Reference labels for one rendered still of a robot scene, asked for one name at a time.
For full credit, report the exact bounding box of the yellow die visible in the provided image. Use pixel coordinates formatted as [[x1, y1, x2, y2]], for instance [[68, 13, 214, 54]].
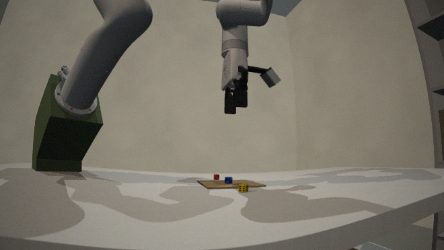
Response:
[[238, 184, 248, 193]]

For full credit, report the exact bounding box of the brown square mat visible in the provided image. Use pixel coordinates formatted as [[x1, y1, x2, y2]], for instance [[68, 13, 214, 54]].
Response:
[[197, 179, 266, 189]]

